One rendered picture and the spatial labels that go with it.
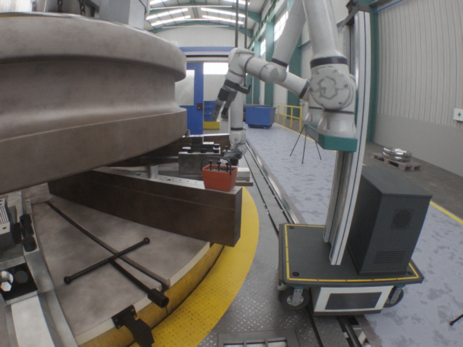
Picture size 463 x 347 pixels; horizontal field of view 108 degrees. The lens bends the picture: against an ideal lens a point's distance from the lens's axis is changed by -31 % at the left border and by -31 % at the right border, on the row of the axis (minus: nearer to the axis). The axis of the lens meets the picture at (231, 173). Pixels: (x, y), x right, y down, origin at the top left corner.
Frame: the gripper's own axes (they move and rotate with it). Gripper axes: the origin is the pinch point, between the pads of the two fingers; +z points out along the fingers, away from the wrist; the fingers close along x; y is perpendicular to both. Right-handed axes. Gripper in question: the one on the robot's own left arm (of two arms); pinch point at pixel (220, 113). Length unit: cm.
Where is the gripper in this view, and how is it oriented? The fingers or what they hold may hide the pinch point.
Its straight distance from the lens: 122.2
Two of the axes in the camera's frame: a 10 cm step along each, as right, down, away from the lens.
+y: -8.7, -4.7, 1.2
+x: -3.3, 3.8, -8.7
